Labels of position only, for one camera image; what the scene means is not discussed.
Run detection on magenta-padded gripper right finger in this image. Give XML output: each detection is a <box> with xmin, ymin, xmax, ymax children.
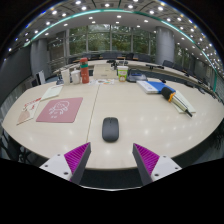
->
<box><xmin>132</xmin><ymin>142</ymin><xmax>183</xmax><ymax>186</ymax></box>

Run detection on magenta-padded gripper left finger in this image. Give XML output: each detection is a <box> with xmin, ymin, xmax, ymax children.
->
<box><xmin>39</xmin><ymin>142</ymin><xmax>92</xmax><ymax>185</ymax></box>

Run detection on black computer mouse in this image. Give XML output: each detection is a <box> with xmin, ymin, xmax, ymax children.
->
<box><xmin>101</xmin><ymin>116</ymin><xmax>120</xmax><ymax>143</ymax></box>

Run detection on pink mouse pad with drawing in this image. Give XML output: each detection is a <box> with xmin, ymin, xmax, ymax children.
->
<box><xmin>35</xmin><ymin>97</ymin><xmax>84</xmax><ymax>124</ymax></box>

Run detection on magazine with red print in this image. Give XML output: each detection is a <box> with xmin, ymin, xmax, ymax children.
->
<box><xmin>16</xmin><ymin>97</ymin><xmax>43</xmax><ymax>126</ymax></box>

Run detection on white notebook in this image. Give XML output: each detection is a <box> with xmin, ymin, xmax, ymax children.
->
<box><xmin>171</xmin><ymin>89</ymin><xmax>197</xmax><ymax>114</ymax></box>

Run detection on black microphone with orange band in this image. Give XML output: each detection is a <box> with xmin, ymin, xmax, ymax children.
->
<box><xmin>161</xmin><ymin>86</ymin><xmax>194</xmax><ymax>118</ymax></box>

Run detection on white paper booklet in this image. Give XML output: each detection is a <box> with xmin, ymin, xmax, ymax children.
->
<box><xmin>40</xmin><ymin>84</ymin><xmax>64</xmax><ymax>102</ymax></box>

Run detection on blue and white book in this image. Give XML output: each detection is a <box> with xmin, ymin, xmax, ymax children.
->
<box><xmin>136</xmin><ymin>80</ymin><xmax>177</xmax><ymax>95</ymax></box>

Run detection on white paper cup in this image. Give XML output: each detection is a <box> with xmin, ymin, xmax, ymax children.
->
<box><xmin>60</xmin><ymin>68</ymin><xmax>71</xmax><ymax>86</ymax></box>

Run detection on white upright case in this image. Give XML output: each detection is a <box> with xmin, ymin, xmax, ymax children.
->
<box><xmin>35</xmin><ymin>69</ymin><xmax>47</xmax><ymax>86</ymax></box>

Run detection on grey desk conference device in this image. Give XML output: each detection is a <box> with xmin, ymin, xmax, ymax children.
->
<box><xmin>126</xmin><ymin>68</ymin><xmax>148</xmax><ymax>83</ymax></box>

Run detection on colourful leaflet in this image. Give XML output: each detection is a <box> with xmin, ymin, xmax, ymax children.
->
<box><xmin>89</xmin><ymin>78</ymin><xmax>115</xmax><ymax>86</ymax></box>

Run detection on red bottle with green band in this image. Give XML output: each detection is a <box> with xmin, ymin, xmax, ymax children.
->
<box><xmin>79</xmin><ymin>57</ymin><xmax>90</xmax><ymax>84</ymax></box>

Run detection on green printed cup with straw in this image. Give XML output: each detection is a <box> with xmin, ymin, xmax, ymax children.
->
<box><xmin>116</xmin><ymin>65</ymin><xmax>129</xmax><ymax>83</ymax></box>

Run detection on dark office chairs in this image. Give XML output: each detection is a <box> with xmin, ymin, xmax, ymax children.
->
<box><xmin>71</xmin><ymin>50</ymin><xmax>209</xmax><ymax>89</ymax></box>

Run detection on round ceiling lights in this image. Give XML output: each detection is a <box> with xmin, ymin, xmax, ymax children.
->
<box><xmin>8</xmin><ymin>0</ymin><xmax>224</xmax><ymax>73</ymax></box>

